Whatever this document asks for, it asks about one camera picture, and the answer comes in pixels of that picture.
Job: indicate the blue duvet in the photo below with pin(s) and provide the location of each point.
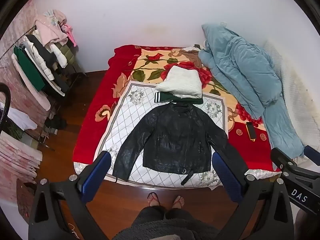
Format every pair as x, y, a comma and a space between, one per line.
240, 65

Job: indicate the person's right foot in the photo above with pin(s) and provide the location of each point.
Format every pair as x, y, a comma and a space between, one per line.
178, 201

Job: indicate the white diamond-pattern quilted mat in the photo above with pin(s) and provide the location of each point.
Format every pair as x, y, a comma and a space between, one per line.
125, 120

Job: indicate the black phone with yellow edge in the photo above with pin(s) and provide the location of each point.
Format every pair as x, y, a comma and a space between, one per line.
250, 130

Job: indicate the row of hanging clothes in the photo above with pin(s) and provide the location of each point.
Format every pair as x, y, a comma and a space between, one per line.
30, 67

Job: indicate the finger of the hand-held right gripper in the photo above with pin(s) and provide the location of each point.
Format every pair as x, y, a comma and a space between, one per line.
281, 156
312, 152

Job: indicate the white textured bedding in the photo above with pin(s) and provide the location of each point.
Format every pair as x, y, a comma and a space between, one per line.
295, 92

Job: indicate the person's foot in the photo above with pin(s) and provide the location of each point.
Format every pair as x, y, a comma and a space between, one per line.
153, 198
178, 201

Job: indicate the pink patterned folded bedding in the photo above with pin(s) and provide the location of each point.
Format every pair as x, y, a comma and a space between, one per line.
17, 155

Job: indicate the red floral blanket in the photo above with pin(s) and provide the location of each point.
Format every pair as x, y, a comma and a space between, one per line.
95, 100

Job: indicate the pale pink sweater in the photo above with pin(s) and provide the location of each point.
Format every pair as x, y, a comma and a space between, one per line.
50, 30

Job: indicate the black metal clothes rack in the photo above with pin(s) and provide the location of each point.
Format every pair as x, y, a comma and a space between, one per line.
77, 76

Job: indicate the white cloth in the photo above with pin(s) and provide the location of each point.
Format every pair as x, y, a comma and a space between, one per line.
21, 120

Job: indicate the person's right forearm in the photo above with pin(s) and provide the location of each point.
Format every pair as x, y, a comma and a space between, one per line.
308, 226

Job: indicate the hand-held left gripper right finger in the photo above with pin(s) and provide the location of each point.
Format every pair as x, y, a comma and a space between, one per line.
227, 177

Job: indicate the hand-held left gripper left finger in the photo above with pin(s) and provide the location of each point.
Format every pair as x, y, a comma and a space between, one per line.
96, 177

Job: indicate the person's left foot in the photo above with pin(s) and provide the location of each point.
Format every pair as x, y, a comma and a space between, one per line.
153, 198

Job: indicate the black leather jacket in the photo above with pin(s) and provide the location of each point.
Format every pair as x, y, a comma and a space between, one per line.
172, 142

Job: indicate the green garment with striped cuff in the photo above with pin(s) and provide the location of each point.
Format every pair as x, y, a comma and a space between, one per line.
175, 97

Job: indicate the white fluffy sweater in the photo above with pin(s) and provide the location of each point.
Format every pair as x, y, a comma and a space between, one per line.
182, 82

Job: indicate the black curved tube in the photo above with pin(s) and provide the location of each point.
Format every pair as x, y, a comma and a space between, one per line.
6, 105

